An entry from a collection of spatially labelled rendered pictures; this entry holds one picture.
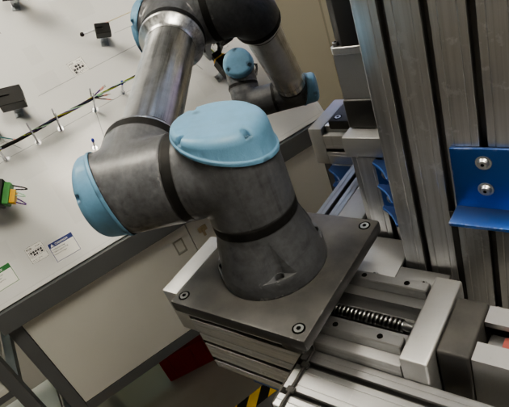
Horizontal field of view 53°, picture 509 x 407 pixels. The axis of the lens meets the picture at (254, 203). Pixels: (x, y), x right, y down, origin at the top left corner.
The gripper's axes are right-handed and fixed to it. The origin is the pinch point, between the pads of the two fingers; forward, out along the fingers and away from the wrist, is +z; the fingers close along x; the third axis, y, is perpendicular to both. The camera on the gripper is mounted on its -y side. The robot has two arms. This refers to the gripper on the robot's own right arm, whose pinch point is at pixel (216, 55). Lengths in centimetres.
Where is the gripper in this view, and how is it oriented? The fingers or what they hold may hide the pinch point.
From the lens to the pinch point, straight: 166.1
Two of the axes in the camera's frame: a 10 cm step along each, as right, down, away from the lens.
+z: 0.6, 5.0, 8.6
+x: -7.4, 6.0, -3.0
